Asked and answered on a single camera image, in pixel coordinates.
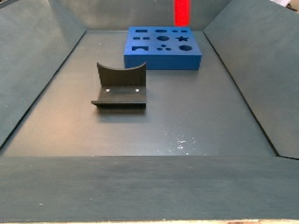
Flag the blue foam shape board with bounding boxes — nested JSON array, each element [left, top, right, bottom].
[[125, 26, 202, 70]]

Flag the red hexagon bar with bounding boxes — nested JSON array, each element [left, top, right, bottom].
[[174, 0, 191, 26]]

